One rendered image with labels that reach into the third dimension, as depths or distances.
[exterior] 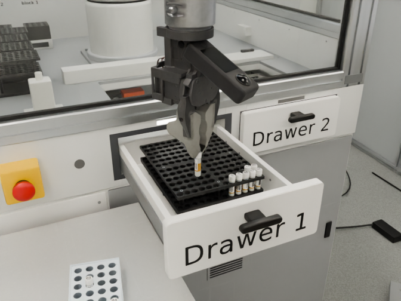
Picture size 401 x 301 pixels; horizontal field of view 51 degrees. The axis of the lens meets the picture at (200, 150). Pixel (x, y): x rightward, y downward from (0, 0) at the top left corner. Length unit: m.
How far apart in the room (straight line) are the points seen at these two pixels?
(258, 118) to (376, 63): 1.91
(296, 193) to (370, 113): 2.25
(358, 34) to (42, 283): 0.91
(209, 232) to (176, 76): 0.25
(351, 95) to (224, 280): 0.63
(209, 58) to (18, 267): 0.52
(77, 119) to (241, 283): 0.74
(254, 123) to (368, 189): 1.66
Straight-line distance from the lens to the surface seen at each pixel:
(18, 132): 0.89
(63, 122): 0.88
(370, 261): 2.10
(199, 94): 0.65
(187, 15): 0.61
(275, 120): 1.06
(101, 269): 0.79
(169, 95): 0.67
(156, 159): 0.86
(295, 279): 1.48
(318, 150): 1.22
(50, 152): 0.91
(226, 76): 0.60
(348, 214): 2.37
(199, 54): 0.62
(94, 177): 0.95
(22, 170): 0.87
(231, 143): 0.96
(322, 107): 1.14
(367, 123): 2.99
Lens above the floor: 1.31
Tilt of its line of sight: 27 degrees down
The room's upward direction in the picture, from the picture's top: straight up
